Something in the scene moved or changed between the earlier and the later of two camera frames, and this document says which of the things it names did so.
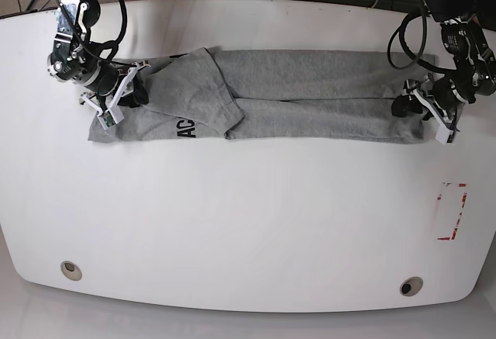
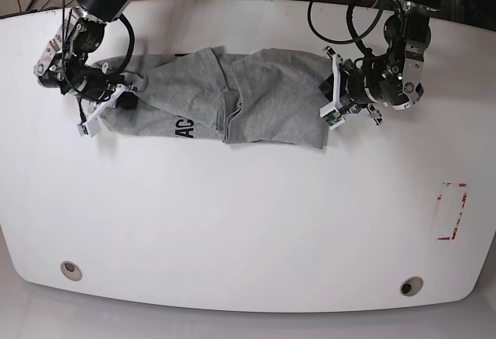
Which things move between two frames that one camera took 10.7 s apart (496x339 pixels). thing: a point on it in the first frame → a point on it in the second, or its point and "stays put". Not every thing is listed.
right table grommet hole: x=411 y=286 stays put
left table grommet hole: x=71 y=271 stays put
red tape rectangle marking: x=463 y=201 stays put
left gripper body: x=113 y=115 → x=125 y=97
